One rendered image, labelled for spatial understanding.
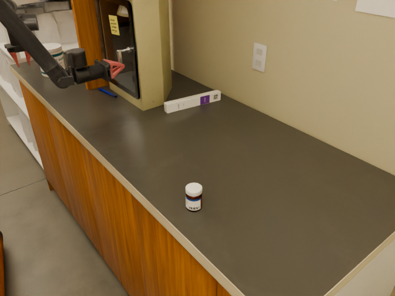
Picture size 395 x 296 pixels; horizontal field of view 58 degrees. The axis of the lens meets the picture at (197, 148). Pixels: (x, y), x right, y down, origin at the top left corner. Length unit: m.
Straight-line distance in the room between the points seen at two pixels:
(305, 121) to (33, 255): 1.70
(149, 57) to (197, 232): 0.81
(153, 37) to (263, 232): 0.90
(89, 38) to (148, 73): 0.39
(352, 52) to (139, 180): 0.81
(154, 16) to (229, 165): 0.67
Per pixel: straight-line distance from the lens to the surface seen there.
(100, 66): 1.47
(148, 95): 1.57
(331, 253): 0.98
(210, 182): 1.13
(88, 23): 1.79
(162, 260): 1.27
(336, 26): 1.33
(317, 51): 1.38
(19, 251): 2.42
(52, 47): 2.06
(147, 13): 1.48
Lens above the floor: 1.63
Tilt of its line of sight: 32 degrees down
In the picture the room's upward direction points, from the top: straight up
